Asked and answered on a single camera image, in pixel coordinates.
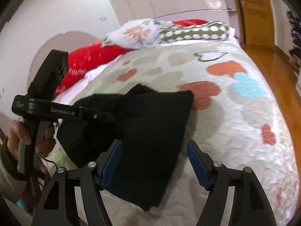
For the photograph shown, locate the heart pattern quilt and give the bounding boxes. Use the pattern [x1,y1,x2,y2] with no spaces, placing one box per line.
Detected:
[55,42,299,225]

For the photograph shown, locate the person left hand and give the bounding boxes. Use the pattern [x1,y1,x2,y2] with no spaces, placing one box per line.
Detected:
[7,120,56,160]

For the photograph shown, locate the white wardrobe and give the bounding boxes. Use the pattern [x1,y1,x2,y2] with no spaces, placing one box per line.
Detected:
[110,0,231,25]

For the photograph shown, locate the red long pillow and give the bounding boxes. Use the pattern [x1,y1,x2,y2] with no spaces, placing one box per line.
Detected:
[55,19,207,96]

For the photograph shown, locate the floral white pillow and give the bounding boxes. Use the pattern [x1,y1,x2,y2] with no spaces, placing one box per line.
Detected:
[102,18,173,50]

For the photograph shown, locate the black pants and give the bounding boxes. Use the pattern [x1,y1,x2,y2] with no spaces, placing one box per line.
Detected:
[57,84,193,211]

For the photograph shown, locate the cluttered clothes rack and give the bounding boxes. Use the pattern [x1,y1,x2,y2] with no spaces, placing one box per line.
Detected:
[287,11,300,75]

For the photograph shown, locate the wooden door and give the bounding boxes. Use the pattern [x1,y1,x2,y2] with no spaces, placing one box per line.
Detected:
[238,0,274,47]

